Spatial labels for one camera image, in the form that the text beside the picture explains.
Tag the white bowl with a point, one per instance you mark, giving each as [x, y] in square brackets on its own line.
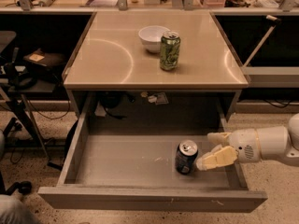
[150, 37]

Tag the person leg in jeans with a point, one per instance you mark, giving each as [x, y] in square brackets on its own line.
[13, 211]

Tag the white stick with grip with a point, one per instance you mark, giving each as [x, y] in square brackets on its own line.
[274, 21]

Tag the blue pepsi can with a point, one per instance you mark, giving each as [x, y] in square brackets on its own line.
[186, 154]

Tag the black bag with note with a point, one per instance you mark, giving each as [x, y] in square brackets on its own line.
[47, 66]

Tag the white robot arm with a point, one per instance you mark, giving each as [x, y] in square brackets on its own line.
[280, 143]

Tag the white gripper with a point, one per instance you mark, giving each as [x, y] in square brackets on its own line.
[245, 145]

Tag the green soda can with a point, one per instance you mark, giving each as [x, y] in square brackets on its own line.
[169, 51]

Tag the grey cabinet with counter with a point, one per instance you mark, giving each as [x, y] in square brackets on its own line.
[111, 56]

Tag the grey open drawer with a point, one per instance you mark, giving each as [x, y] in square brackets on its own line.
[126, 160]

